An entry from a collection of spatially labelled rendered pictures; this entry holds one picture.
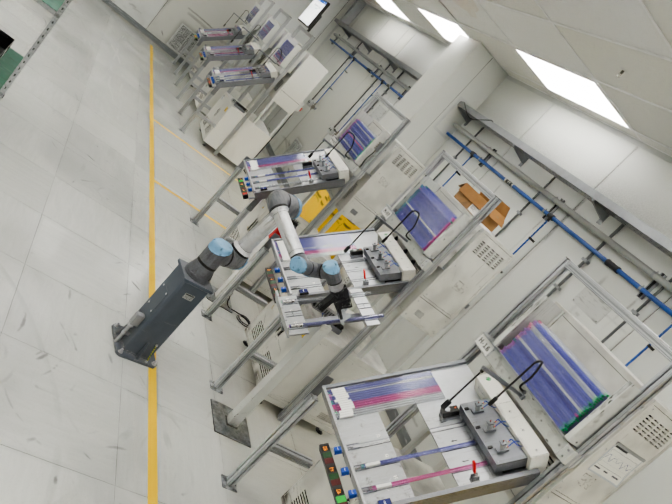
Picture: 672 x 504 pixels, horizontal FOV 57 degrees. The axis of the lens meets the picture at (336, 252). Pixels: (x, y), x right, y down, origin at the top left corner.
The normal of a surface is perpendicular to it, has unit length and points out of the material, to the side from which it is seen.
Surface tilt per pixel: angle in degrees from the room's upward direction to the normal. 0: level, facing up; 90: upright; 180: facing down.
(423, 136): 90
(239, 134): 90
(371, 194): 90
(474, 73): 90
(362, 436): 44
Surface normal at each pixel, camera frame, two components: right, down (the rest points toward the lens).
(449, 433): -0.01, -0.87
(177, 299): 0.36, 0.56
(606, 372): -0.70, -0.50
